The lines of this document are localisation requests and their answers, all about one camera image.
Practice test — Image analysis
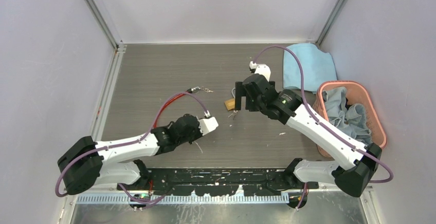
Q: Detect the brass padlock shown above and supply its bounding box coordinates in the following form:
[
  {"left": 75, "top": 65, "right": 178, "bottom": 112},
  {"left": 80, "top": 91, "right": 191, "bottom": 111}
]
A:
[{"left": 224, "top": 88, "right": 235, "bottom": 111}]

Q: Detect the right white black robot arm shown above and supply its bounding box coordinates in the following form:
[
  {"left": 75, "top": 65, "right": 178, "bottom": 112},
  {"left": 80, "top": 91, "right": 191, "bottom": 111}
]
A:
[{"left": 235, "top": 73, "right": 382, "bottom": 197}]

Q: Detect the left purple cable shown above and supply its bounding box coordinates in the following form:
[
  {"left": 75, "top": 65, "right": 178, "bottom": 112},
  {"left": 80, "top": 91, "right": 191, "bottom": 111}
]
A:
[{"left": 55, "top": 92, "right": 209, "bottom": 198}]

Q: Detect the pink plastic basket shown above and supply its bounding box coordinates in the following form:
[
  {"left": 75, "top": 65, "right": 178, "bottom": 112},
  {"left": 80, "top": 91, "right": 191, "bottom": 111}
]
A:
[{"left": 313, "top": 81, "right": 387, "bottom": 149}]

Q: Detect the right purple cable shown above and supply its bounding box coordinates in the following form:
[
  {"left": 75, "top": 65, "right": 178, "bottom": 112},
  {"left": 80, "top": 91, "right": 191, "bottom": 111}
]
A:
[{"left": 253, "top": 46, "right": 394, "bottom": 184}]

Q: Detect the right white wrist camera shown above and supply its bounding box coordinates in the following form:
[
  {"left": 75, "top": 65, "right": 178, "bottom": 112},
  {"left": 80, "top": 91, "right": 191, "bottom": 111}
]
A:
[{"left": 249, "top": 61, "right": 271, "bottom": 81}]

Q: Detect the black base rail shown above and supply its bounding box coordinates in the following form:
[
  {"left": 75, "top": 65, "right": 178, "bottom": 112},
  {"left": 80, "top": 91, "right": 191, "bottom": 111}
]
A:
[{"left": 124, "top": 168, "right": 303, "bottom": 197}]

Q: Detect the light blue cloth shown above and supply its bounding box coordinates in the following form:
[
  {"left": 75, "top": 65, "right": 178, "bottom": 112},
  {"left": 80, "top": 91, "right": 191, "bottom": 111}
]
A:
[{"left": 283, "top": 43, "right": 337, "bottom": 92}]

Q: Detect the purple cable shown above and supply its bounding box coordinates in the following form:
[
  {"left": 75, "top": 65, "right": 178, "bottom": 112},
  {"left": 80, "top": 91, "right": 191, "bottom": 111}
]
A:
[
  {"left": 253, "top": 46, "right": 394, "bottom": 184},
  {"left": 55, "top": 92, "right": 209, "bottom": 198}
]

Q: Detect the white slotted cable duct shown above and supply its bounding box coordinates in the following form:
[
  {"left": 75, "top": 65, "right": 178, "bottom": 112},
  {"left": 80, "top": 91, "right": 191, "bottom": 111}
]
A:
[{"left": 76, "top": 193, "right": 289, "bottom": 204}]

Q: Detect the red rubber ring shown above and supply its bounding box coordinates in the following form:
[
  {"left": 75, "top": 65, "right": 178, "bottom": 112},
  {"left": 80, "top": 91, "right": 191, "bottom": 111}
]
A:
[{"left": 152, "top": 86, "right": 202, "bottom": 128}]

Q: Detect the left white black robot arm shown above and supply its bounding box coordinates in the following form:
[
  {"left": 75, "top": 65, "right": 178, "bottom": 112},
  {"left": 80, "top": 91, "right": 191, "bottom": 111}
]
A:
[{"left": 55, "top": 114, "right": 218, "bottom": 197}]

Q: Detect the grey-blue cloth in basket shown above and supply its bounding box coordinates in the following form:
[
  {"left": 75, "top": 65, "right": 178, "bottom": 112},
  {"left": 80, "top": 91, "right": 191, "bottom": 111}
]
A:
[{"left": 322, "top": 86, "right": 373, "bottom": 145}]

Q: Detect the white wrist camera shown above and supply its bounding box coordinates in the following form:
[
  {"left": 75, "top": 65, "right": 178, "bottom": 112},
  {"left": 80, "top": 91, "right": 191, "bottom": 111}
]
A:
[
  {"left": 198, "top": 116, "right": 219, "bottom": 136},
  {"left": 249, "top": 61, "right": 271, "bottom": 81}
]

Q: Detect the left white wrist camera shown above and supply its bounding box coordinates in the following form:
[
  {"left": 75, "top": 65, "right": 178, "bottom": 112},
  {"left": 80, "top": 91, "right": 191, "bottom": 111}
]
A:
[{"left": 198, "top": 116, "right": 219, "bottom": 136}]

